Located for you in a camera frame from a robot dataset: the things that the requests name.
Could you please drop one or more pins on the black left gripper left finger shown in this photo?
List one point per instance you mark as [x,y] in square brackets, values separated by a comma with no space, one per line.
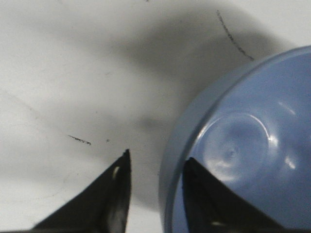
[103,205]

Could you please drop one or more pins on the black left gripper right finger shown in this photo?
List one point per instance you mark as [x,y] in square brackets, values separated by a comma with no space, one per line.
[210,205]

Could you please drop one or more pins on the blue bowl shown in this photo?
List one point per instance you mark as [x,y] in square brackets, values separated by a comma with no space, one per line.
[251,129]

